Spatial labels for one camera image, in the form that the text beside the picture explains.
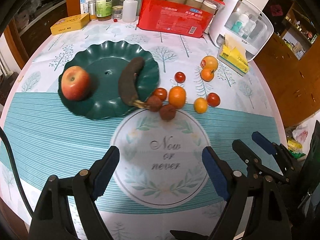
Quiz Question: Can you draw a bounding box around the white plastic wash bottle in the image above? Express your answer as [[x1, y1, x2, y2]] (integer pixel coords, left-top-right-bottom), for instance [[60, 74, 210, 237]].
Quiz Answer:
[[114, 0, 139, 23]]

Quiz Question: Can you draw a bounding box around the wooden glass door cabinet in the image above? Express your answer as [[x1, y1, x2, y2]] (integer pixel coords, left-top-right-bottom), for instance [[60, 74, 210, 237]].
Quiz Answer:
[[0, 0, 68, 64]]

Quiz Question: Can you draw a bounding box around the white countertop storage appliance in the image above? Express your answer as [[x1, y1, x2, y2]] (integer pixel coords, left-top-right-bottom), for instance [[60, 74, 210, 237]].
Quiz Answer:
[[207, 0, 274, 62]]

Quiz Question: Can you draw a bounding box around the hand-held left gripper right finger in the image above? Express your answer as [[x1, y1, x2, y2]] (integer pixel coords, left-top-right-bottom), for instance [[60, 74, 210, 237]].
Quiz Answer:
[[202, 146, 293, 240]]

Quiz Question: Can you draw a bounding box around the dark overripe banana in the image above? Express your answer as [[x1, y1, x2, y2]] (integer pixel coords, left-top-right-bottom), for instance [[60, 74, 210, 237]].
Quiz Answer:
[[118, 57, 150, 110]]

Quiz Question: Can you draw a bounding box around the glass bottle with green label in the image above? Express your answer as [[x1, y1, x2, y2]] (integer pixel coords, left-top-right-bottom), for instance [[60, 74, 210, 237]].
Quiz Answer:
[[96, 0, 113, 21]]

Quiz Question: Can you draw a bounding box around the yellow plastic packet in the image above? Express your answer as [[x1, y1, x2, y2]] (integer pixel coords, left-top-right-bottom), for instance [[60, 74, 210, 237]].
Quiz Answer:
[[286, 137, 305, 160]]

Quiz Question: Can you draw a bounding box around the black cable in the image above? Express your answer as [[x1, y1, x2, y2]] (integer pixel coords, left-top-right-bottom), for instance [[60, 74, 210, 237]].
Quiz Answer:
[[0, 127, 34, 218]]

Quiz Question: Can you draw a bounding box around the yellow tin box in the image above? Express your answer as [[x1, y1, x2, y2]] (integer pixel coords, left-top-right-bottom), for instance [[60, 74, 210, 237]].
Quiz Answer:
[[50, 13, 90, 36]]

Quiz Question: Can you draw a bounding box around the small orange mandarin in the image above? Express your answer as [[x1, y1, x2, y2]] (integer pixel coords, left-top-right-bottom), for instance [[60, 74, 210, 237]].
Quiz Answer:
[[201, 68, 216, 82]]

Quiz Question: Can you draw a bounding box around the dark green scalloped plate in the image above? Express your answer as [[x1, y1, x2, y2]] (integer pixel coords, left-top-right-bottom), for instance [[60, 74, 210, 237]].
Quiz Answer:
[[58, 40, 160, 121]]

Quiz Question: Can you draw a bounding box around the white and pink plastic bag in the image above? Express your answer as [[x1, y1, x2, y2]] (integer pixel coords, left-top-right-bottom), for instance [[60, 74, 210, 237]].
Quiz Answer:
[[291, 124, 312, 143]]

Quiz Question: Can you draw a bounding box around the red apple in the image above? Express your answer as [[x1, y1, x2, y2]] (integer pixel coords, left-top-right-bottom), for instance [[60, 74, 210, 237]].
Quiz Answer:
[[61, 66, 90, 101]]

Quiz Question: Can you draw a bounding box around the yellow tissue pack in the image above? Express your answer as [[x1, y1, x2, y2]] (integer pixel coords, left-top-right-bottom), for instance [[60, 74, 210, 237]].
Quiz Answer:
[[217, 34, 251, 77]]

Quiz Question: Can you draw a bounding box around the pale orange with sticker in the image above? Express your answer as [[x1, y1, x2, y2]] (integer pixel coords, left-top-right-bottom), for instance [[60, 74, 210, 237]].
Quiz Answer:
[[201, 56, 218, 70]]

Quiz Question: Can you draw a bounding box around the small yellow orange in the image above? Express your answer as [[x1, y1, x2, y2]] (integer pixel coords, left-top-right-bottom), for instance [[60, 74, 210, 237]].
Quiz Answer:
[[194, 97, 208, 114]]

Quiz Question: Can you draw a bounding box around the white and blue carton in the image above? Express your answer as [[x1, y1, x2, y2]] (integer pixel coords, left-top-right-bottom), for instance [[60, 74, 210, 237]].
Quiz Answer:
[[80, 0, 93, 15]]

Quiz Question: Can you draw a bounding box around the wooden drawer cabinet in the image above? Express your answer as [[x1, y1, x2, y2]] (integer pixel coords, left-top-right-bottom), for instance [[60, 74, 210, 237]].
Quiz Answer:
[[252, 0, 320, 128]]

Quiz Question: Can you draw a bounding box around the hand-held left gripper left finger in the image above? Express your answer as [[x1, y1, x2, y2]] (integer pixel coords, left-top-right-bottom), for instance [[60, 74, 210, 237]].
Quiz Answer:
[[29, 145, 120, 240]]

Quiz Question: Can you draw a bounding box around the silver metal can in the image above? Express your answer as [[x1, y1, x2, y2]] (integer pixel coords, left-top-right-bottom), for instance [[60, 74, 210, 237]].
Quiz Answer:
[[88, 0, 97, 21]]

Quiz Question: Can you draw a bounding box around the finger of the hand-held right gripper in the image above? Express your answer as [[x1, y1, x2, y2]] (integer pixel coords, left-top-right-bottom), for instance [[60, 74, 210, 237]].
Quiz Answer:
[[251, 131, 304, 173], [232, 139, 290, 184]]

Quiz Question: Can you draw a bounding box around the small glass jar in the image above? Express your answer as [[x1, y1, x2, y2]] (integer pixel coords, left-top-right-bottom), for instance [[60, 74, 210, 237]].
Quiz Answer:
[[112, 5, 123, 20]]

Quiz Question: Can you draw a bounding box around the red pack of paper cups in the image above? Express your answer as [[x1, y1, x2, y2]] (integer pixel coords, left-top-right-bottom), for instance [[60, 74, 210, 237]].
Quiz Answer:
[[137, 0, 225, 38]]

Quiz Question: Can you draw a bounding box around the large deep orange mandarin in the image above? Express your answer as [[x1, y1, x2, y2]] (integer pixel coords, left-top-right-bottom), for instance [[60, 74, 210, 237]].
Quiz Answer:
[[168, 86, 187, 109]]

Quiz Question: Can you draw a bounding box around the brown lychee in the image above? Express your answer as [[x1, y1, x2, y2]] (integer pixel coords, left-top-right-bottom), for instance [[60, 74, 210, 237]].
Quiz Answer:
[[159, 104, 176, 121], [146, 96, 161, 112]]

